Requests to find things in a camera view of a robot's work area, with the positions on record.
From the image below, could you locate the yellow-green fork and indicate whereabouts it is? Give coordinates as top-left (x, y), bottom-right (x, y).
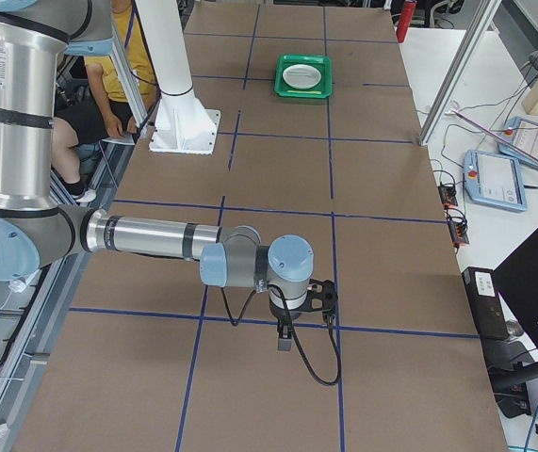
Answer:
top-left (286, 89), bottom-right (322, 96)

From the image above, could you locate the lower orange black adapter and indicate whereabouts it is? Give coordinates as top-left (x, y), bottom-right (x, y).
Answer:
top-left (448, 218), bottom-right (469, 248)

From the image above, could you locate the orange black adapter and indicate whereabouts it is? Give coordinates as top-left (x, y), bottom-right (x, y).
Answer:
top-left (448, 218), bottom-right (469, 248)
top-left (438, 184), bottom-right (458, 208)

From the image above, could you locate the black computer box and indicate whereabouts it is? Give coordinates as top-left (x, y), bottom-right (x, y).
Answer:
top-left (462, 266), bottom-right (509, 341)

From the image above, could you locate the upper orange black adapter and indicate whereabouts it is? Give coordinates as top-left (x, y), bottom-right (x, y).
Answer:
top-left (438, 184), bottom-right (458, 208)

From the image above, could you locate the white plate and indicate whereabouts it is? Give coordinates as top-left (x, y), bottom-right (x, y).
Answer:
top-left (282, 64), bottom-right (322, 90)

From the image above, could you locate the near teach pendant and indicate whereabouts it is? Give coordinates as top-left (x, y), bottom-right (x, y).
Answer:
top-left (464, 150), bottom-right (528, 212)

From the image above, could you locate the teach pendant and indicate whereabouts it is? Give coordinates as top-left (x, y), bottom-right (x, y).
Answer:
top-left (501, 117), bottom-right (538, 160)
top-left (464, 150), bottom-right (528, 212)

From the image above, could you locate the green plastic tray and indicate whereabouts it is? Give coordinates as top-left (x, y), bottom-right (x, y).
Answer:
top-left (274, 54), bottom-right (333, 100)

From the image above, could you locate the seated person yellow shirt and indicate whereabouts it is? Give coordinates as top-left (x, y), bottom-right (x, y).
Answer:
top-left (51, 1), bottom-right (157, 203)

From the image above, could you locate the far teach pendant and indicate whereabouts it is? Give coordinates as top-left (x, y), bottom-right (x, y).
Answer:
top-left (501, 117), bottom-right (538, 160)

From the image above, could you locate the red fire extinguisher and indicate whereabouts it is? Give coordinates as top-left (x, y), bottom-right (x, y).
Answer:
top-left (396, 0), bottom-right (416, 43)

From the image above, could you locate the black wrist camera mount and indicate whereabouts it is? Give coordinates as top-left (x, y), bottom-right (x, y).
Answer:
top-left (305, 279), bottom-right (338, 326)

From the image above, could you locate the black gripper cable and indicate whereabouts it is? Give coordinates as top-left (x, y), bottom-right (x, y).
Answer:
top-left (220, 283), bottom-right (344, 387)

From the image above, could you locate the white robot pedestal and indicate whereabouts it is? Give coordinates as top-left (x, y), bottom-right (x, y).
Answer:
top-left (136, 0), bottom-right (220, 155)

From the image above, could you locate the aluminium frame post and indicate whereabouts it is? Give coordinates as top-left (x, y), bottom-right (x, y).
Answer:
top-left (418, 0), bottom-right (501, 146)

